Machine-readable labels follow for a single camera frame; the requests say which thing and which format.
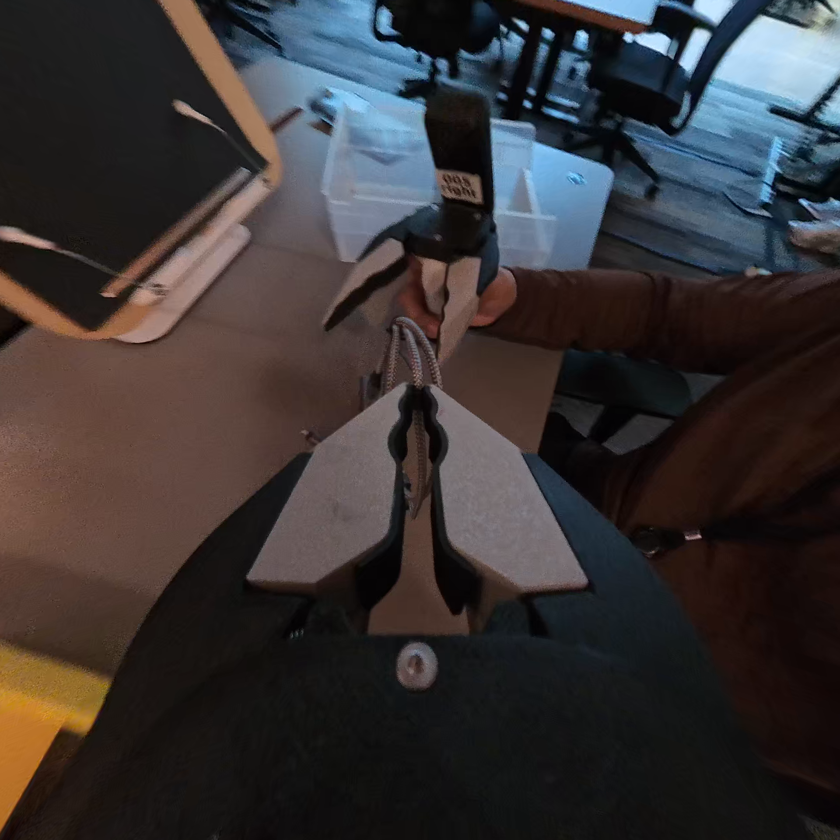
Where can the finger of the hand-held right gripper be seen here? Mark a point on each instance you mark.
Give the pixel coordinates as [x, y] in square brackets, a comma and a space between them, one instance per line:
[456, 295]
[367, 275]

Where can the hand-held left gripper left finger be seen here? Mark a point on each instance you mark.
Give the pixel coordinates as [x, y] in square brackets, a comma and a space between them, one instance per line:
[328, 512]

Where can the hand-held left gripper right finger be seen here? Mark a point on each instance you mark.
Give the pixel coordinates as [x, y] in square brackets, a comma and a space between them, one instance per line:
[499, 518]

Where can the person's right forearm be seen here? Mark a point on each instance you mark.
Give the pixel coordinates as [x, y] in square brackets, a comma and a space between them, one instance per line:
[623, 315]

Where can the person's right hand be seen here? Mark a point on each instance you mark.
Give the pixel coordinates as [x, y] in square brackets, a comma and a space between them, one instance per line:
[499, 298]

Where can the clear plastic organizer box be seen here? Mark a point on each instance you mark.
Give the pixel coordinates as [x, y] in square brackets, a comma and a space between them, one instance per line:
[380, 190]

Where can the black office chair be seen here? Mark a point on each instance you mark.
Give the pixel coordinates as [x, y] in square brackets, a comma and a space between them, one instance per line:
[623, 387]
[649, 85]
[439, 26]

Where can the white divider stand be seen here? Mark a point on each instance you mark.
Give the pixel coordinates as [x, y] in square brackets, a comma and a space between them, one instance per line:
[190, 289]

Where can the wooden table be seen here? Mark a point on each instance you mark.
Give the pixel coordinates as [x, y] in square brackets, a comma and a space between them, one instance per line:
[590, 13]

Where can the person's torso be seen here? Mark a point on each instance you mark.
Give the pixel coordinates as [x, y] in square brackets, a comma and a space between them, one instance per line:
[754, 459]

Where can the black desk divider panel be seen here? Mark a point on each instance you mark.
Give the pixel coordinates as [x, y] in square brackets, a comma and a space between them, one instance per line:
[98, 151]

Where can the yellow box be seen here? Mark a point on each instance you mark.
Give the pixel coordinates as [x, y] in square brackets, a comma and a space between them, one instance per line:
[33, 722]

